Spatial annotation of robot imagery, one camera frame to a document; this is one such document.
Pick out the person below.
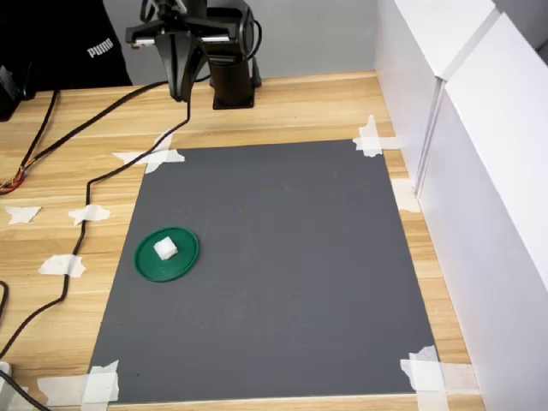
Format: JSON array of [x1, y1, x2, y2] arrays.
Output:
[[0, 0, 134, 93]]

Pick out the black base cable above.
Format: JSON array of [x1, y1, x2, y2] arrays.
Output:
[[19, 73, 213, 172]]

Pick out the white tape piece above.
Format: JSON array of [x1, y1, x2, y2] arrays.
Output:
[[35, 359, 122, 406], [399, 344, 481, 411], [351, 114, 410, 158], [68, 204, 111, 227], [3, 205, 43, 225], [111, 132, 187, 175], [390, 178, 423, 214], [38, 253, 87, 278]]

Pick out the thin black cable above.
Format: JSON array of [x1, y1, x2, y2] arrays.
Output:
[[0, 88, 59, 196]]

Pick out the small white plastic terminal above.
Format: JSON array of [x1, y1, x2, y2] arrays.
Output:
[[152, 236, 179, 262]]

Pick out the black device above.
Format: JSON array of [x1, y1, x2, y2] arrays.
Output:
[[0, 63, 23, 123]]

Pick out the black camera cable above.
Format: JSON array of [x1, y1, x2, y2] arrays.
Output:
[[0, 85, 193, 360]]

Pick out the dark grey mat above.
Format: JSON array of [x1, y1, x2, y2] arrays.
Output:
[[87, 139, 440, 406]]

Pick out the white partition panel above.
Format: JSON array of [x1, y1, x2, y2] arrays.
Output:
[[416, 11, 548, 411], [372, 0, 503, 194]]

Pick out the round green lid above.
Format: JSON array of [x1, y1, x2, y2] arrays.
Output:
[[134, 226, 201, 284]]

